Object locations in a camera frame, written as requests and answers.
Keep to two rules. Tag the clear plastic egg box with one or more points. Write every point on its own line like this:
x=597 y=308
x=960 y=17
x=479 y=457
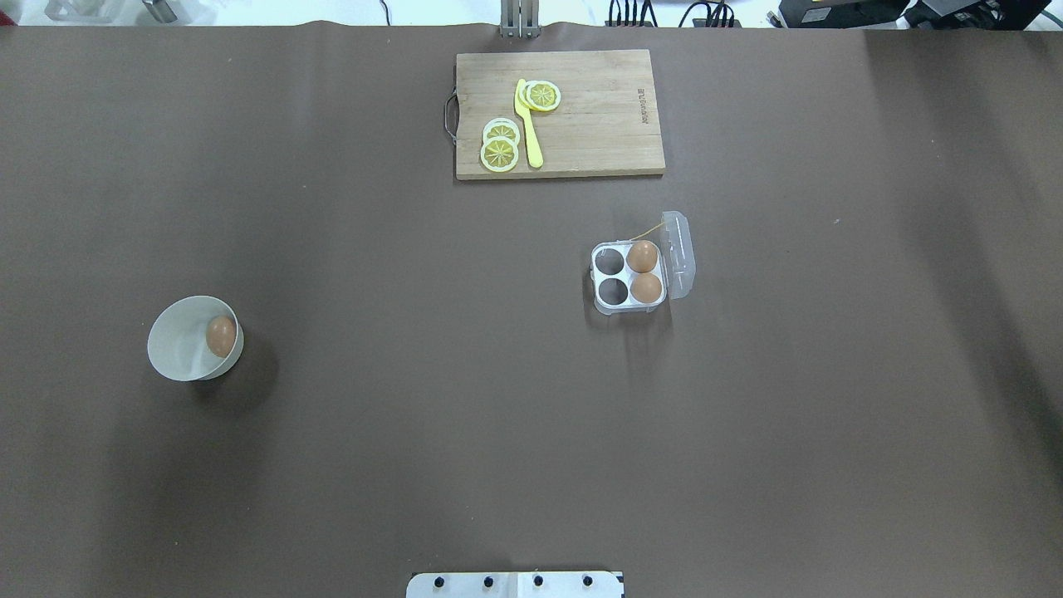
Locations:
x=611 y=278

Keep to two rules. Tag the brown egg from bowl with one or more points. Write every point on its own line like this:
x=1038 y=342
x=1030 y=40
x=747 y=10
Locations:
x=221 y=336

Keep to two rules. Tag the brown egg in box near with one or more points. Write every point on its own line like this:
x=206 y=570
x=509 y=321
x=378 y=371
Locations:
x=646 y=288

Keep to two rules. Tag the brown egg in box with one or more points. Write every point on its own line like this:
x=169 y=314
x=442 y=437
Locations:
x=642 y=257
x=646 y=288

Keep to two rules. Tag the brown egg in box far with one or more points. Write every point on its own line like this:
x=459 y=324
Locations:
x=642 y=257

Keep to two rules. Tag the lemon slice lower stack front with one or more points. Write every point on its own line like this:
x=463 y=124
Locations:
x=499 y=154

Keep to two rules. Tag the lemon slice stack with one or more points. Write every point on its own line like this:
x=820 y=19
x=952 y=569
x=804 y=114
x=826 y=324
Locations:
x=501 y=128
x=499 y=154

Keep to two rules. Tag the yellow plastic knife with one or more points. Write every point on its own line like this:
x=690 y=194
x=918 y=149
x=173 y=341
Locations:
x=534 y=154

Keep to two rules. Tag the lemon slice lower stack back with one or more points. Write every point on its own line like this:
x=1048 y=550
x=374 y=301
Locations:
x=501 y=128

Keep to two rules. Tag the wooden cutting board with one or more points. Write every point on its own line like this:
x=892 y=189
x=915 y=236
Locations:
x=607 y=122

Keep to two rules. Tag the lemon slice near knife tip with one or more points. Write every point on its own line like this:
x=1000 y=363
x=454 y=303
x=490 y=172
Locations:
x=540 y=96

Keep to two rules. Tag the white round bowl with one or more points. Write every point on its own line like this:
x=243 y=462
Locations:
x=176 y=345

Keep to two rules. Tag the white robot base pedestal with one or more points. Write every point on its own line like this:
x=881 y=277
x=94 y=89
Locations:
x=517 y=584

